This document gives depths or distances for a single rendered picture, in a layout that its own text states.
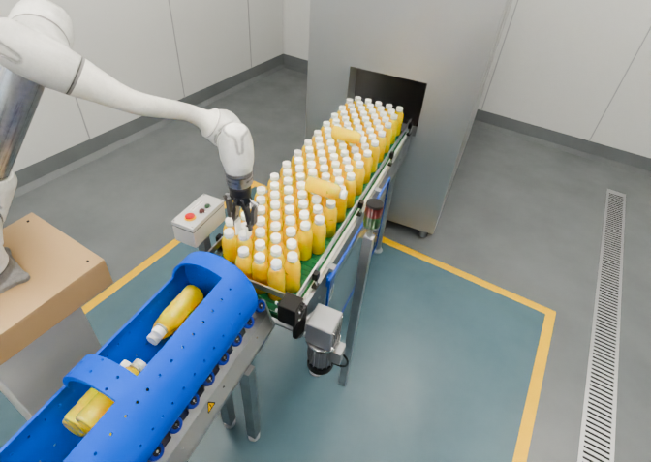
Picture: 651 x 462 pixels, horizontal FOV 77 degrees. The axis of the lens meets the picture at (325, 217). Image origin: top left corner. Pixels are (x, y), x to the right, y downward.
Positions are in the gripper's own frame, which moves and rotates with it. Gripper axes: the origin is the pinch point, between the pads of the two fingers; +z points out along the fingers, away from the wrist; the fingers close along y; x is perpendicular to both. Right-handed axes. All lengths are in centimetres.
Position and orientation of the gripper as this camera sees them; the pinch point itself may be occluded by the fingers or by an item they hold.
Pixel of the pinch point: (243, 228)
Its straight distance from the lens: 154.8
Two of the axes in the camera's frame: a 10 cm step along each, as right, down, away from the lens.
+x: 4.0, -5.7, 7.2
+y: 9.1, 3.1, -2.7
